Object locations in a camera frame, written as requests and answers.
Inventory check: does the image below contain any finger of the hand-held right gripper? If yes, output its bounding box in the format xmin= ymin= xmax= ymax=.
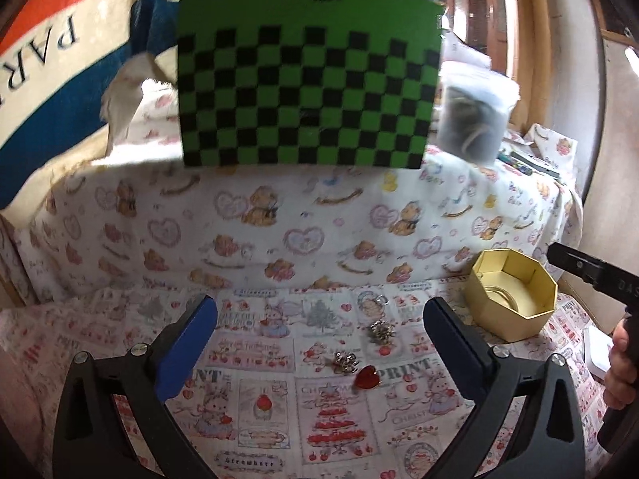
xmin=548 ymin=242 xmax=607 ymax=286

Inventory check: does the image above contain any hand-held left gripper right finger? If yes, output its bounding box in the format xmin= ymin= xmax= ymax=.
xmin=423 ymin=297 xmax=586 ymax=479

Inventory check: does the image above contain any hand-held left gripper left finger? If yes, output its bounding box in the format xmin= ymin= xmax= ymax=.
xmin=52 ymin=294 xmax=220 ymax=479

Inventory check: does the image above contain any gold octagonal box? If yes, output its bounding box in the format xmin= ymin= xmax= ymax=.
xmin=463 ymin=248 xmax=558 ymax=343

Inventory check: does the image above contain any silver flower brooch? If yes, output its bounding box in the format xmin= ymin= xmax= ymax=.
xmin=332 ymin=352 xmax=359 ymax=375
xmin=368 ymin=320 xmax=395 ymax=345

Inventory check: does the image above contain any red heart pendant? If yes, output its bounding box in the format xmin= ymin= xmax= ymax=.
xmin=355 ymin=365 xmax=383 ymax=390

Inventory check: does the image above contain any person's right hand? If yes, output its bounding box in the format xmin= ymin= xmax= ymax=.
xmin=605 ymin=318 xmax=639 ymax=410

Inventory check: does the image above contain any white box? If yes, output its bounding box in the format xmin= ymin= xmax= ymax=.
xmin=583 ymin=327 xmax=616 ymax=375

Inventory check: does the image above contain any white card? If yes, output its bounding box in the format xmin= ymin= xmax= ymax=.
xmin=519 ymin=152 xmax=562 ymax=178

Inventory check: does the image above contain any dark pen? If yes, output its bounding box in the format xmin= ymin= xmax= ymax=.
xmin=496 ymin=152 xmax=535 ymax=173

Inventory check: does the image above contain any strawberry print cloth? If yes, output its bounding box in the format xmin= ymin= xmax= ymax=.
xmin=0 ymin=279 xmax=639 ymax=479

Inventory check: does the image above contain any bear print cloth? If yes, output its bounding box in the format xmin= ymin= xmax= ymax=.
xmin=15 ymin=77 xmax=584 ymax=305

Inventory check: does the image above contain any clear plastic tub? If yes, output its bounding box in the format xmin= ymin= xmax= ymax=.
xmin=436 ymin=61 xmax=521 ymax=164

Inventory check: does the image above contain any pink white cloth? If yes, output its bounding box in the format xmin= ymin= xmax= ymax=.
xmin=442 ymin=30 xmax=492 ymax=68

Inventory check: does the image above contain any green black checkerboard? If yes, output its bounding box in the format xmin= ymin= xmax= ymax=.
xmin=177 ymin=0 xmax=445 ymax=170

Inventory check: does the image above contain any striped flag curtain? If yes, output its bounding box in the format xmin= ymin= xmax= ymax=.
xmin=0 ymin=0 xmax=185 ymax=210

